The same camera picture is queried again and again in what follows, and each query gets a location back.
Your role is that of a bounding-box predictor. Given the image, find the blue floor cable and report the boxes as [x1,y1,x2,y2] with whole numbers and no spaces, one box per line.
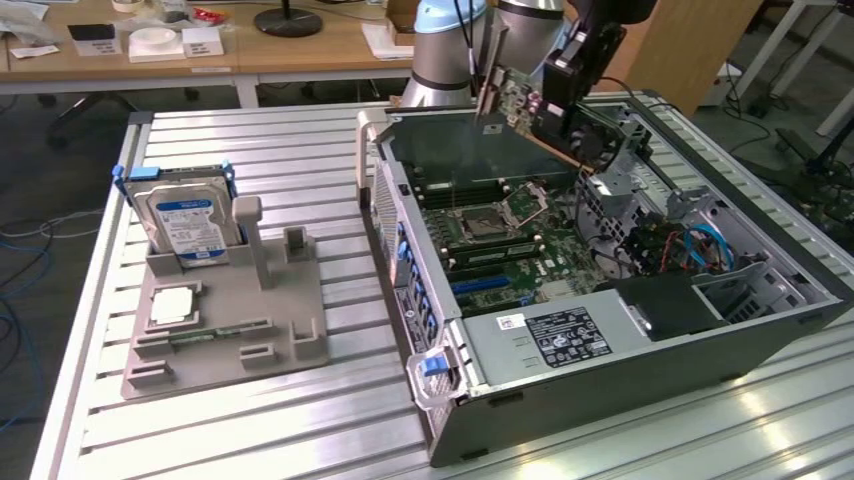
[0,234,66,431]

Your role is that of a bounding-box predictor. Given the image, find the white box with black top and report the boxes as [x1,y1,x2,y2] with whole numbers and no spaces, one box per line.
[66,23,126,57]

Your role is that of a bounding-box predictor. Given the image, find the silver CPU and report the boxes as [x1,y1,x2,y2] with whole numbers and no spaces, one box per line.
[150,288,201,324]

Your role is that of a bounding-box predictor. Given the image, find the black chair base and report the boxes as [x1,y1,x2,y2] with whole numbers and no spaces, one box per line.
[39,89,139,149]

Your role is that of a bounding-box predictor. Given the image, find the black table cable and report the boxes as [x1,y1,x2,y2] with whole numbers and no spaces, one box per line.
[600,76,660,106]

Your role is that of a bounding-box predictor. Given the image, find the black open PC case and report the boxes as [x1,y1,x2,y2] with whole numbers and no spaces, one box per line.
[357,94,854,469]

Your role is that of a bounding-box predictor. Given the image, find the CPU socket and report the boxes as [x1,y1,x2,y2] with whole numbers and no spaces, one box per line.
[453,204,513,244]

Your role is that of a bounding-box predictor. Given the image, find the blue expansion slot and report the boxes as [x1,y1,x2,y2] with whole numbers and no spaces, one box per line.
[452,276,509,296]

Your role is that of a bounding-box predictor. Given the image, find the blue wire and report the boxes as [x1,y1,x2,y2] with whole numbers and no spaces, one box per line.
[684,224,736,274]

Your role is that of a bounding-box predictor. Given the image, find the wooden desk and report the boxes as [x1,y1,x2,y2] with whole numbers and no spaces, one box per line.
[0,0,602,109]

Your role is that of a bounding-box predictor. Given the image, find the green graphics card with fan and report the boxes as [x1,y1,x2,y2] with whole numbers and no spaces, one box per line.
[474,22,630,174]

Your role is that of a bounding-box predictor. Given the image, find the green motherboard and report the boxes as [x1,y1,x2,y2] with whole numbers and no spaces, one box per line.
[406,167,629,316]

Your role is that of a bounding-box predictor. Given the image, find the silver chipset heatsink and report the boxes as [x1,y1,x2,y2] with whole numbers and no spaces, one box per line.
[537,279,580,301]

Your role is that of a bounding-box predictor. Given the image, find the black round lamp base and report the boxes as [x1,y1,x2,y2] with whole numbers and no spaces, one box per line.
[253,0,326,39]

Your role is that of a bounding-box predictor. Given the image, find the grey power supply unit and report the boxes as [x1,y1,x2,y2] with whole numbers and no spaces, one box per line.
[460,288,653,389]

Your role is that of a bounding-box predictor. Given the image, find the plain white box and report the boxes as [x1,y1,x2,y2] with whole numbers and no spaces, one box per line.
[179,25,226,59]

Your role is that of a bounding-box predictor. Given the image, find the silver disk bay cage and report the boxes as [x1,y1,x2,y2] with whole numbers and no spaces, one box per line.
[573,149,669,241]

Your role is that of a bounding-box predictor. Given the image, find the clear plastic bag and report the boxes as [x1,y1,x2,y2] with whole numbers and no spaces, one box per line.
[0,0,55,41]

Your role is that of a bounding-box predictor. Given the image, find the brown cardboard box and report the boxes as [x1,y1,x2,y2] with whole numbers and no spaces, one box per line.
[386,0,422,34]

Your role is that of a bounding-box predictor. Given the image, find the installed RAM stick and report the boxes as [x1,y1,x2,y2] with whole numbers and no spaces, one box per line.
[445,241,541,265]

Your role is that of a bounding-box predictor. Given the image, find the black equipment stand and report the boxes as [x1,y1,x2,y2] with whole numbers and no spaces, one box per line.
[773,127,854,226]

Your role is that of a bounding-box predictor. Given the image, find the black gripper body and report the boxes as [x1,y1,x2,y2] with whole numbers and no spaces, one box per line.
[560,0,660,69]

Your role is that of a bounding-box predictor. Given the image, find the white desk frame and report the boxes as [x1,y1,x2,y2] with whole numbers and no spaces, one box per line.
[730,0,854,136]

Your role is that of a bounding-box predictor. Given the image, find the grey parts rack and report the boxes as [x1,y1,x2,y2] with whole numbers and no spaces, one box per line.
[119,195,334,401]

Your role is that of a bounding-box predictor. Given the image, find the white round tape holder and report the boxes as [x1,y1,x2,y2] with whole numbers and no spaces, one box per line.
[126,27,187,64]

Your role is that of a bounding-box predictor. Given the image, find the hard disk with blue caddy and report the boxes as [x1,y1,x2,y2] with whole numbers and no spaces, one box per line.
[111,160,239,271]

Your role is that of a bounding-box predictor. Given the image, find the green RAM stick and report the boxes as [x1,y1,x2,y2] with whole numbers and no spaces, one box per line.
[170,322,249,346]

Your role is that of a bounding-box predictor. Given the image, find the white paper label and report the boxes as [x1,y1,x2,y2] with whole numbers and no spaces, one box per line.
[7,44,62,59]

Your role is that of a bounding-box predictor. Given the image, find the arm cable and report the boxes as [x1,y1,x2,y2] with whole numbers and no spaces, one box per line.
[456,0,484,94]

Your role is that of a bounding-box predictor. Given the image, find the white foam sheets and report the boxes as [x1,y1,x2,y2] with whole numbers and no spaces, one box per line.
[359,22,417,61]

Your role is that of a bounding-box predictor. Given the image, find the metal socket cover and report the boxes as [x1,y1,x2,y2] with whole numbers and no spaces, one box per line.
[500,179,556,234]

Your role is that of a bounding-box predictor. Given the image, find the wooden cabinet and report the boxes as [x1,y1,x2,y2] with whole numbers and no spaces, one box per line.
[600,0,766,116]

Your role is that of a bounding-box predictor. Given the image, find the red and black wire bundle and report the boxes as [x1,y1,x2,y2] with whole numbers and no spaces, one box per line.
[626,219,689,276]

